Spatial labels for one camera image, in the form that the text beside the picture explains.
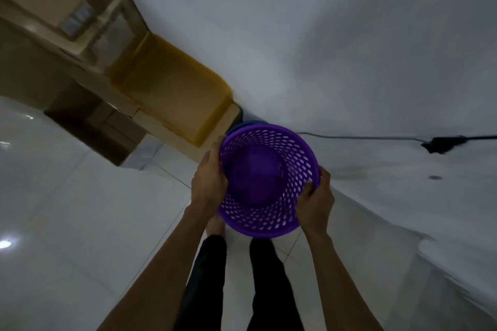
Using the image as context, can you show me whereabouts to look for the person's left leg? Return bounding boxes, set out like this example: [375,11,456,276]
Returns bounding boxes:
[173,234,228,331]

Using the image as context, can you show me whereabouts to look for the person's right forearm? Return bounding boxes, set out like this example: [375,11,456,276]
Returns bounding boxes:
[302,231,384,331]

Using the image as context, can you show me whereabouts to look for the person's left hand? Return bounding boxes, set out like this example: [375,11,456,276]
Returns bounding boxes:
[191,135,230,220]

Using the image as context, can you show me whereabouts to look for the yellow plastic bin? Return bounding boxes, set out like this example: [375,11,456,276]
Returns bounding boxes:
[108,31,234,148]

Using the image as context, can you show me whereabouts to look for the black power plug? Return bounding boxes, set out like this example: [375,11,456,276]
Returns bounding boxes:
[421,135,469,155]

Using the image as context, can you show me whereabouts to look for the blue plastic basket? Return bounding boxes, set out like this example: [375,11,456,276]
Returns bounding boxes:
[226,120,273,137]

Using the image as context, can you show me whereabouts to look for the person's left foot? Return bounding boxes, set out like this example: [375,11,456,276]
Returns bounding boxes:
[204,214,226,238]

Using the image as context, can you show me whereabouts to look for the purple perforated plastic basket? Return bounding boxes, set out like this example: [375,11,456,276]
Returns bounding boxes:
[217,123,321,240]

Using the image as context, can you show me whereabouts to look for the thin black cable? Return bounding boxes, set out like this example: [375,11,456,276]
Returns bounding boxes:
[297,132,497,146]

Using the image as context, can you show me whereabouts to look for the person's leg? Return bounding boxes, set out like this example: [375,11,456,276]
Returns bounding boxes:
[173,234,228,331]
[248,238,306,331]

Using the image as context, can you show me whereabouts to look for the person's right leg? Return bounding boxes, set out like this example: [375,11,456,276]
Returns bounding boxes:
[248,238,306,331]

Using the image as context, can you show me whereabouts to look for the clear plastic storage box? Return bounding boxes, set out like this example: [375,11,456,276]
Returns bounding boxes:
[79,0,150,73]

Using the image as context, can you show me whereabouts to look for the person's left forearm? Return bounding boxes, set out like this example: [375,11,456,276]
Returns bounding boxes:
[96,205,213,331]

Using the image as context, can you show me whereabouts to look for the person's right hand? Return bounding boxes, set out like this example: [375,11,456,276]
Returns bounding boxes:
[296,166,336,239]

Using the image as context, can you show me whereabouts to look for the small brown cardboard box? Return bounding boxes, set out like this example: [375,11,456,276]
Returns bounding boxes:
[44,82,149,167]

